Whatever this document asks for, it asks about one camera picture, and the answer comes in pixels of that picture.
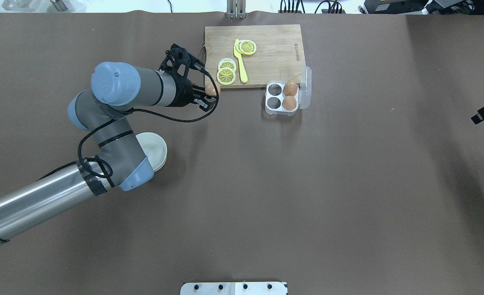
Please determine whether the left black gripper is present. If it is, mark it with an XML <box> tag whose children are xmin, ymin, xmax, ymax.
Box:
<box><xmin>172</xmin><ymin>75</ymin><xmax>218</xmax><ymax>112</ymax></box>

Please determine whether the brown egg from bowl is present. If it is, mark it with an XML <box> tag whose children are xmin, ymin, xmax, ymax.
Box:
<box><xmin>204</xmin><ymin>82</ymin><xmax>221</xmax><ymax>96</ymax></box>

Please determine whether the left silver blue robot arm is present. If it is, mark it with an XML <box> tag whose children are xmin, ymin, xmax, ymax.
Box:
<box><xmin>0</xmin><ymin>60</ymin><xmax>220</xmax><ymax>246</ymax></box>

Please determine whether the clear plastic egg box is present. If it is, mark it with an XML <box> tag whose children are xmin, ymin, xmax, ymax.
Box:
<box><xmin>263</xmin><ymin>66</ymin><xmax>312</xmax><ymax>116</ymax></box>

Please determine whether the brown egg in box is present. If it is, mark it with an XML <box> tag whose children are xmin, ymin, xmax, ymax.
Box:
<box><xmin>282</xmin><ymin>95</ymin><xmax>297</xmax><ymax>111</ymax></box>
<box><xmin>283</xmin><ymin>80</ymin><xmax>299</xmax><ymax>97</ymax></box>

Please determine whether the yellow plastic knife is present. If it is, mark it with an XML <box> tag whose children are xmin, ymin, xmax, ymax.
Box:
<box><xmin>233</xmin><ymin>39</ymin><xmax>248</xmax><ymax>84</ymax></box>

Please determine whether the wooden cutting board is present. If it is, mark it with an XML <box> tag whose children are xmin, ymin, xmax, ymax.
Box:
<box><xmin>205</xmin><ymin>24</ymin><xmax>306</xmax><ymax>89</ymax></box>

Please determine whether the lemon slice near knife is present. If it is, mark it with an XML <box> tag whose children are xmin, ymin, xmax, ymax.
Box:
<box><xmin>236</xmin><ymin>39</ymin><xmax>257</xmax><ymax>55</ymax></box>

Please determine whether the white ceramic bowl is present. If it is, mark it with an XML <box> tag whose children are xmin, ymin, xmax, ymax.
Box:
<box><xmin>136</xmin><ymin>132</ymin><xmax>167</xmax><ymax>172</ymax></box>

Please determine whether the aluminium frame post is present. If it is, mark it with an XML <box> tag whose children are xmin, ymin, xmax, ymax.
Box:
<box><xmin>226</xmin><ymin>0</ymin><xmax>247</xmax><ymax>19</ymax></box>

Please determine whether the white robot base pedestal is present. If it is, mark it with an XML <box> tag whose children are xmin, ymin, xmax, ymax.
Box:
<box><xmin>180</xmin><ymin>281</ymin><xmax>289</xmax><ymax>295</ymax></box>

